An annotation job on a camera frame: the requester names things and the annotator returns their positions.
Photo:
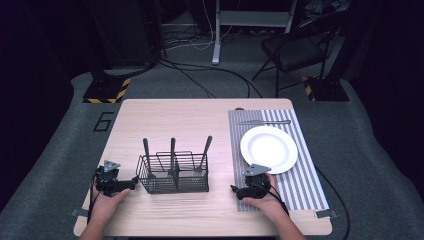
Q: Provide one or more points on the small brown disc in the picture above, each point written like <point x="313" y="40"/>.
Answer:
<point x="239" y="108"/>

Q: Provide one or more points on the person's right hand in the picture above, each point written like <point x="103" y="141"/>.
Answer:
<point x="271" y="205"/>

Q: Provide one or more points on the black folding chair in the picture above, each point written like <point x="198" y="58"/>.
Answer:
<point x="293" y="53"/>

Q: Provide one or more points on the large black cabinet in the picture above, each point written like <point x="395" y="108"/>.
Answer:
<point x="126" y="30"/>

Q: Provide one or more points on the white metal stand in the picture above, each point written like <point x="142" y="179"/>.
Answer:
<point x="217" y="36"/>

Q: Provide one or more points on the person's left hand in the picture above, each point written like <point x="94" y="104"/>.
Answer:
<point x="101" y="208"/>

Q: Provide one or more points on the white round plate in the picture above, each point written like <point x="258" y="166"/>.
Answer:
<point x="268" y="148"/>

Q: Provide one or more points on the grey striped placemat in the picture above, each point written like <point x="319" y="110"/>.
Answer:
<point x="306" y="190"/>

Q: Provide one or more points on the silver table knife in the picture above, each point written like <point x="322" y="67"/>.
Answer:
<point x="263" y="122"/>

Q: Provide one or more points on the black base with yellow stripes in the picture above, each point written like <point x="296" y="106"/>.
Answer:
<point x="106" y="91"/>
<point x="328" y="90"/>

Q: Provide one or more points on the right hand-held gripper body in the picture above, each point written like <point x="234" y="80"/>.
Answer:
<point x="257" y="185"/>

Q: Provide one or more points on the grey tape strip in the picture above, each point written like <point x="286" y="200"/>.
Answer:
<point x="79" y="212"/>
<point x="326" y="213"/>

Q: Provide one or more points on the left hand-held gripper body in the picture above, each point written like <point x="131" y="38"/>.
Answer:
<point x="107" y="181"/>

